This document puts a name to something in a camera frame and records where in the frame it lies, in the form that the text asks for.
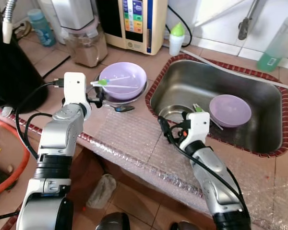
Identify white chopsticks green clip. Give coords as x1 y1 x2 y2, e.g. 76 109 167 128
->
90 75 144 88

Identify metal spoon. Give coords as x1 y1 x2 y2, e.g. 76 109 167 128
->
114 104 135 114

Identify shiny steel bowl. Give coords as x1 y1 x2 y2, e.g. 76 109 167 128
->
97 79 149 105

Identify lilac plastic bowl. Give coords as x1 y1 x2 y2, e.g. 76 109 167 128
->
209 94 252 128
99 62 147 101

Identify green topped chopsticks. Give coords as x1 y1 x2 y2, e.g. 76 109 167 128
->
193 103 224 131

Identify clear bubble wrap sheet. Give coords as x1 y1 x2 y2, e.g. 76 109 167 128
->
77 110 288 230

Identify clear jar brown powder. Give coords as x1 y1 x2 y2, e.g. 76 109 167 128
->
63 19 108 68

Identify black kettle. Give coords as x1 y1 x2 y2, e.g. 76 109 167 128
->
0 19 49 113

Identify stainless steel sink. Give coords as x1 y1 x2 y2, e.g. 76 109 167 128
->
150 60 284 153

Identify beige water ionizer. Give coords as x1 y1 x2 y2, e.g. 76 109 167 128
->
96 0 168 56

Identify teal plastic bottle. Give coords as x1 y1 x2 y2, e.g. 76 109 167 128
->
27 9 57 47

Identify white bottle green cap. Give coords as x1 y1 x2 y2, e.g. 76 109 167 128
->
169 23 186 57

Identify orange plastic hoop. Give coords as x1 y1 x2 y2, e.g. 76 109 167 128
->
0 117 30 197

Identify white filter housing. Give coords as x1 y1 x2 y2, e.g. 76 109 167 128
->
50 0 96 30

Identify grey floor rag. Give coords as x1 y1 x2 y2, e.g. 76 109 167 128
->
85 173 117 209

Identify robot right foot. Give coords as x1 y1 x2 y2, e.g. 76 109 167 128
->
170 220 201 230

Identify white jug green lid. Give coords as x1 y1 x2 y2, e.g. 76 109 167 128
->
38 0 68 45

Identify brass tap valve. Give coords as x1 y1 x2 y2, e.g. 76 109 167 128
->
14 22 32 40

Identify green dish soap bottle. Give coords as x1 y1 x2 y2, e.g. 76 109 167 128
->
257 12 288 72

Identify grey metal faucet pipe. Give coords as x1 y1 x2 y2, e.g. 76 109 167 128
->
238 0 262 40

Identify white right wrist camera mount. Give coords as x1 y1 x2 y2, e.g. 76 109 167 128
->
180 111 211 149

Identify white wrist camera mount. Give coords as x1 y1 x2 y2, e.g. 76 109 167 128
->
180 111 211 149
62 72 92 109

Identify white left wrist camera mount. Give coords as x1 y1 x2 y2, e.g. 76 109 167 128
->
62 72 92 109

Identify black power cord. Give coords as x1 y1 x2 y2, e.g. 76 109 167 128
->
42 54 71 78

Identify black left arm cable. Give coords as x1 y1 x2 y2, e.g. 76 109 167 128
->
14 80 64 160

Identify thin white hose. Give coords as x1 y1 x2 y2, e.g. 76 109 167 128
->
182 46 288 91

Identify black ionizer cable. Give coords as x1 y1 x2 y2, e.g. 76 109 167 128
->
168 5 192 47

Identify ribbed flexible spout hose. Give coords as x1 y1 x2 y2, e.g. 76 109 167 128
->
2 0 18 45

